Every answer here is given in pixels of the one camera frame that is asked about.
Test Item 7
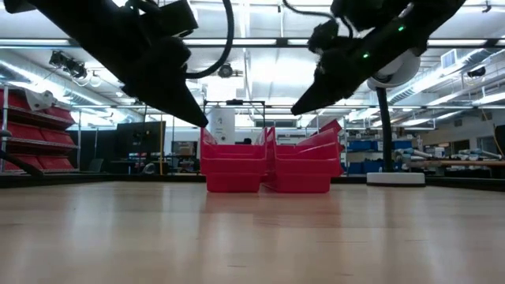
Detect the white desk lamp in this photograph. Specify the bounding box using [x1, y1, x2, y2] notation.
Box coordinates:
[365, 47, 426, 187]

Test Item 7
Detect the white plastic part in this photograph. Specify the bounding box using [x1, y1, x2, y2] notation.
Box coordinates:
[24, 88, 59, 113]

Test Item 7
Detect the red bin storage rack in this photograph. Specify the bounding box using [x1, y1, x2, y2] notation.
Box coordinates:
[0, 84, 80, 177]
[318, 119, 346, 178]

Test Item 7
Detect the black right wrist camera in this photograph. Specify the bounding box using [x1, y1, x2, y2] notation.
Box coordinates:
[306, 18, 341, 54]

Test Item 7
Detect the black aluminium table frame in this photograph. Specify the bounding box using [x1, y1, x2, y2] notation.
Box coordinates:
[0, 172, 505, 192]

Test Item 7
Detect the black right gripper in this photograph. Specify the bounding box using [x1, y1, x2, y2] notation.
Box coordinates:
[290, 46, 387, 117]

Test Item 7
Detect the round black ceiling fixture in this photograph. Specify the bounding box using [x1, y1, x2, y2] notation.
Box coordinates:
[216, 62, 237, 79]

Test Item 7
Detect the red plastic bin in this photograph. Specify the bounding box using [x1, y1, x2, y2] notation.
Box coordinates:
[200, 126, 268, 193]
[263, 125, 344, 194]

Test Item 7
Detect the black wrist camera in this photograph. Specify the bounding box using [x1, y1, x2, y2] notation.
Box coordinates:
[306, 18, 341, 54]
[155, 0, 200, 39]

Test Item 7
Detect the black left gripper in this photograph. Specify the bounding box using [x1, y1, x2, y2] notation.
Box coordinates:
[117, 34, 210, 129]

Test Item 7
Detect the wooden workbench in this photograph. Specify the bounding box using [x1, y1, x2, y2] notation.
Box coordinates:
[410, 159, 505, 167]

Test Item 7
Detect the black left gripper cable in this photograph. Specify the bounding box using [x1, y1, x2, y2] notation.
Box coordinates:
[184, 0, 237, 80]

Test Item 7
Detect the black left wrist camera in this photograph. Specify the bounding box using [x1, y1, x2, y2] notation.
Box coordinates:
[155, 0, 200, 39]

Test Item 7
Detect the white round column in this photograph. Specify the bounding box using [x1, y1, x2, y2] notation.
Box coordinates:
[208, 106, 237, 145]

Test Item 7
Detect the black overhead light bar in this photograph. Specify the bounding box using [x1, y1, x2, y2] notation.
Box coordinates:
[0, 37, 505, 49]

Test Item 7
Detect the black monitor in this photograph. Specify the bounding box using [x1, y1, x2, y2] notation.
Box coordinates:
[114, 121, 166, 159]

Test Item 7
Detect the blue storage bin shelf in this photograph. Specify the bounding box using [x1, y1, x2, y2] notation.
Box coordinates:
[346, 138, 414, 175]

